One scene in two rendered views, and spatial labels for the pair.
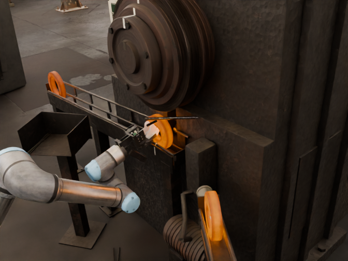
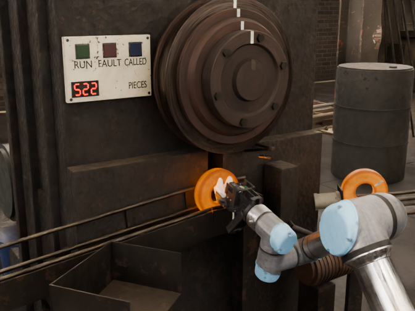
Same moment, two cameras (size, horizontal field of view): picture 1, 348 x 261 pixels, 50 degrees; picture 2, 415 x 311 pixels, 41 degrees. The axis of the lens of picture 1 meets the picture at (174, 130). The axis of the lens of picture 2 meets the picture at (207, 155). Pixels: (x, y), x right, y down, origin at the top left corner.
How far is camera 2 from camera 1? 2.19 m
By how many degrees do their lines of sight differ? 78
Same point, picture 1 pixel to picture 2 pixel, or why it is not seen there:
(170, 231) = (324, 259)
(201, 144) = (281, 163)
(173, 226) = not seen: hidden behind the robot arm
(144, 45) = (281, 55)
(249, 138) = (307, 133)
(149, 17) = (264, 28)
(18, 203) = not seen: outside the picture
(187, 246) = not seen: hidden behind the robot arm
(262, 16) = (301, 21)
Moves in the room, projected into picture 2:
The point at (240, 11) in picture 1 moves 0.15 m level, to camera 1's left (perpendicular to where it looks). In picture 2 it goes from (282, 20) to (284, 21)
